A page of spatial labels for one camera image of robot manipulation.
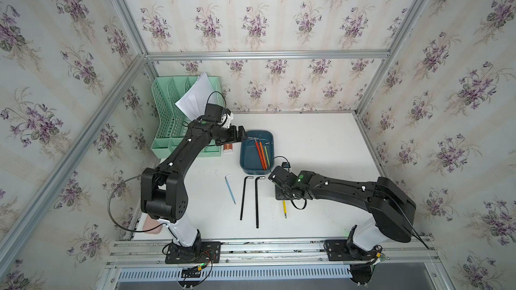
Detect thin black hex key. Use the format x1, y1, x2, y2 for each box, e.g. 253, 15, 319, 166
239, 175, 253, 221

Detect orange hex key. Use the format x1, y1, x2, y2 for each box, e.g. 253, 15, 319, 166
255, 138, 267, 171

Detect aluminium front rail frame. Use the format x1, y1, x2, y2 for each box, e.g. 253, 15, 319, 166
97, 238, 454, 289

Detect teal plastic storage box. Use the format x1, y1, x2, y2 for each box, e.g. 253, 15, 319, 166
240, 130, 275, 175

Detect yellow hex key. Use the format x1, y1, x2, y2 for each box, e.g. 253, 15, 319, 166
282, 200, 288, 219

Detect white paper sheets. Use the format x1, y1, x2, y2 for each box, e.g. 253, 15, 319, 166
175, 72, 221, 120

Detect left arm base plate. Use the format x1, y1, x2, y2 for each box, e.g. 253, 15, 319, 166
162, 241, 222, 264

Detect lime green hex key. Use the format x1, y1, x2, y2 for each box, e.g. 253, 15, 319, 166
261, 142, 270, 169

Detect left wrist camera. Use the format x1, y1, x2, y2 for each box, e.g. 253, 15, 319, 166
203, 103, 234, 128

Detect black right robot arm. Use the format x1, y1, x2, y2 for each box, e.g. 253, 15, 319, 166
268, 166, 416, 251

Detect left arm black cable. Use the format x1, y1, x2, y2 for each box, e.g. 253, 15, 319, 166
107, 171, 166, 234

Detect pink object beside table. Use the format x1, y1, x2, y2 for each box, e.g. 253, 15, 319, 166
143, 216, 163, 235

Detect long black hex key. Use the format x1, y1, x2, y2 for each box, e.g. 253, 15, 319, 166
254, 176, 266, 229

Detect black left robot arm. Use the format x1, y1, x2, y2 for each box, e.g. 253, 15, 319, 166
141, 117, 247, 248

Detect blue hex key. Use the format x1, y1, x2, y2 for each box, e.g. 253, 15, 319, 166
224, 174, 237, 205

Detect green mesh file organizer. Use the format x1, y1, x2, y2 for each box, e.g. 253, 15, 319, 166
151, 76, 225, 159

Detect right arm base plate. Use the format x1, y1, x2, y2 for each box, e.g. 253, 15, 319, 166
323, 239, 383, 262

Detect white ventilation grille strip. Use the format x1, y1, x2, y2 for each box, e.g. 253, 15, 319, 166
118, 264, 352, 283

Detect red hex key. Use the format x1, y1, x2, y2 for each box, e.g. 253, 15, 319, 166
250, 137, 267, 170

